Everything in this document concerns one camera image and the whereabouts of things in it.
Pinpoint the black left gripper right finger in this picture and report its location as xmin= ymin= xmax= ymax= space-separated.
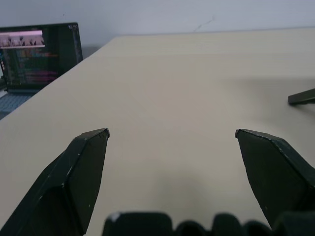
xmin=235 ymin=128 xmax=315 ymax=230

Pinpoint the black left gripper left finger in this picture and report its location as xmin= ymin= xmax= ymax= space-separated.
xmin=0 ymin=128 xmax=111 ymax=236

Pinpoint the dark stand foot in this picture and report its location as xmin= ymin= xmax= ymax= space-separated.
xmin=287 ymin=88 xmax=315 ymax=106

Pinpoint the open black laptop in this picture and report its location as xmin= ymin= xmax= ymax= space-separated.
xmin=0 ymin=22 xmax=84 ymax=120

